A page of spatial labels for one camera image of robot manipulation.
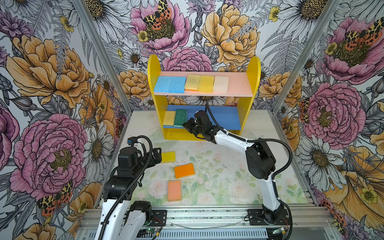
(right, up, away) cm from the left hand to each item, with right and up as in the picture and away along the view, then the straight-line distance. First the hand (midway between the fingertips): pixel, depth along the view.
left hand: (153, 157), depth 73 cm
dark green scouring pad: (+11, +21, +21) cm, 32 cm away
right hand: (+12, +14, +17) cm, 25 cm away
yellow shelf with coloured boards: (+39, +34, +22) cm, 56 cm away
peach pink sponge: (+8, -20, +10) cm, 24 cm away
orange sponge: (+13, -12, +17) cm, 24 cm away
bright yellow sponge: (+3, -5, +24) cm, 25 cm away
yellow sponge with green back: (+4, +20, +22) cm, 30 cm away
